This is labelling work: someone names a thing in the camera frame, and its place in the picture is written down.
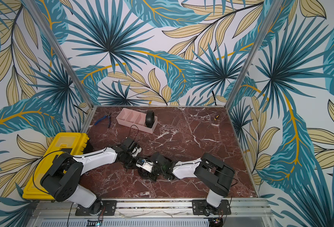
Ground pink compartment storage tray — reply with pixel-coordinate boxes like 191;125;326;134
116;108;158;133

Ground black belt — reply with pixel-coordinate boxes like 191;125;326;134
145;110;155;128
125;158;159;182

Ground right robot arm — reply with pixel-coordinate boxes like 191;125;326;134
135;152;235;209

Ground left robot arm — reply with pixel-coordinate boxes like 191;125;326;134
40;137;142;215

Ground yellow tool case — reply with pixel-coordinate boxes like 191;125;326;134
22;132;89;201

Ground blue handled pliers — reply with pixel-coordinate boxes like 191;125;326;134
94;114;112;128

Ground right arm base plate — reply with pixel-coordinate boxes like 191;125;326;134
192;200;231;217

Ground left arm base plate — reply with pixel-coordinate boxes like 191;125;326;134
75;200;117;216

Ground aluminium front rail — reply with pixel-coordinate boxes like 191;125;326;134
27;198;278;227

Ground left aluminium frame post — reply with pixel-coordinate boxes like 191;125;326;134
23;0;94;109

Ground aluminium frame post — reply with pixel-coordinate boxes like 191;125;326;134
23;0;94;109
225;1;283;110

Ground right aluminium frame post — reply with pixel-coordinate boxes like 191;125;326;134
225;1;283;110

